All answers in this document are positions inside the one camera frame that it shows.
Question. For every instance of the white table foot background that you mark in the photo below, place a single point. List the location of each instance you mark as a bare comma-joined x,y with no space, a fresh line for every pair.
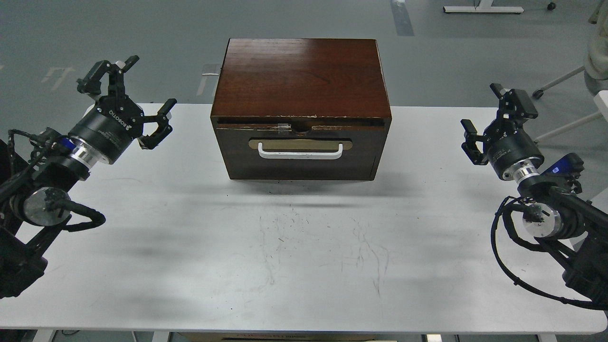
483,7

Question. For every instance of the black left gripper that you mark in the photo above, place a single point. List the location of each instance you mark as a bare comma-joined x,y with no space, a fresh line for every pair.
107,136

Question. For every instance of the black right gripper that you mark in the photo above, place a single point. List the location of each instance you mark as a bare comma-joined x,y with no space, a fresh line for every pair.
508,143

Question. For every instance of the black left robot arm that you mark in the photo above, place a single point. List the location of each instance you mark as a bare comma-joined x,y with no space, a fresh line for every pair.
39,169

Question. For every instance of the white chair with wheeled base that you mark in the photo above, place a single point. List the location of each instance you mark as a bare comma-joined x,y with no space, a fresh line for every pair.
601,113

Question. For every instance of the dark wooden cabinet box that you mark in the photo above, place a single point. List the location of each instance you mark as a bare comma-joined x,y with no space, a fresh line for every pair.
301,82

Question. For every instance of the wooden drawer with white handle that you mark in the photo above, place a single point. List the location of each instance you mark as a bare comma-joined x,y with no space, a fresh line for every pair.
275,152

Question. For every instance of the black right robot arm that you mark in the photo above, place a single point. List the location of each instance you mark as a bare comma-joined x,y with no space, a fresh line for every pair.
548,216

